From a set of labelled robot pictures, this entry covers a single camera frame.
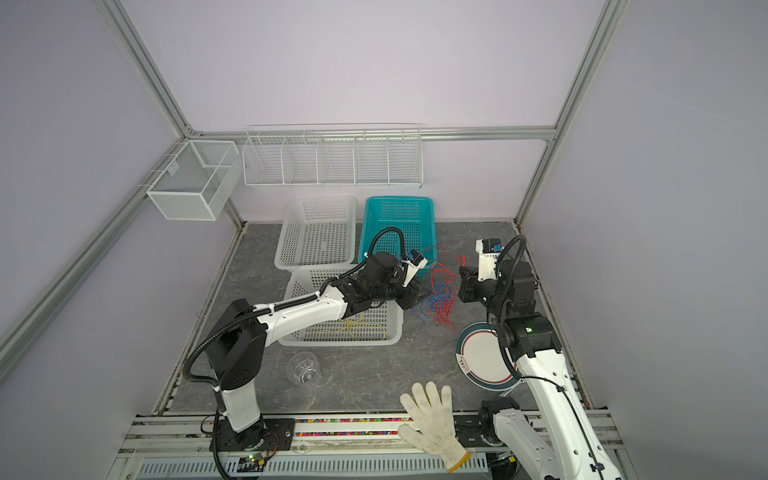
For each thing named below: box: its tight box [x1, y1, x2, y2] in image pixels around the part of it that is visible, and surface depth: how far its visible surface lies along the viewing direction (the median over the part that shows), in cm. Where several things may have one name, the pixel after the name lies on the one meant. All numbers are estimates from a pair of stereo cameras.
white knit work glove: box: [398, 381, 471, 473], surface depth 76 cm
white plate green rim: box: [455, 322, 523, 392], surface depth 85 cm
